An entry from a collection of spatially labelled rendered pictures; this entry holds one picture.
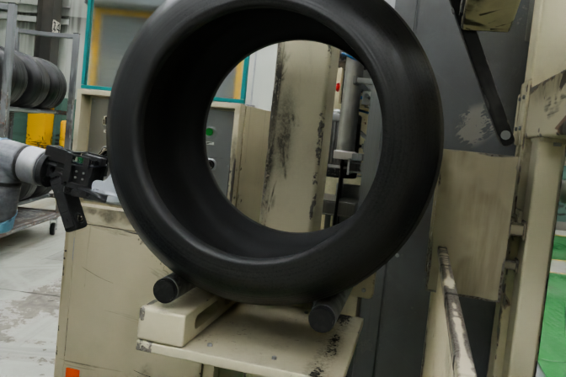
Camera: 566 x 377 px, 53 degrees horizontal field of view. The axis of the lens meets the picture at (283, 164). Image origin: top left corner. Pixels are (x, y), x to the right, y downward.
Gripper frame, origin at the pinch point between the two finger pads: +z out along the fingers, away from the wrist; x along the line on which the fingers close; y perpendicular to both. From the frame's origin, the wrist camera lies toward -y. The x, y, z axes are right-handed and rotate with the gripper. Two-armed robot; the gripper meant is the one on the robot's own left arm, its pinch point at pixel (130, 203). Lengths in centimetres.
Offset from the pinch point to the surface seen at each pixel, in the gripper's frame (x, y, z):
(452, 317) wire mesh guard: -31, 5, 60
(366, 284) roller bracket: 24, -9, 47
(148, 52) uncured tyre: -12.6, 28.8, 3.9
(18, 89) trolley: 277, -3, -253
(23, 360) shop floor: 127, -116, -102
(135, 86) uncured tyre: -12.7, 22.7, 2.8
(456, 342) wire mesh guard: -40, 5, 60
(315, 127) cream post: 26.8, 22.5, 27.3
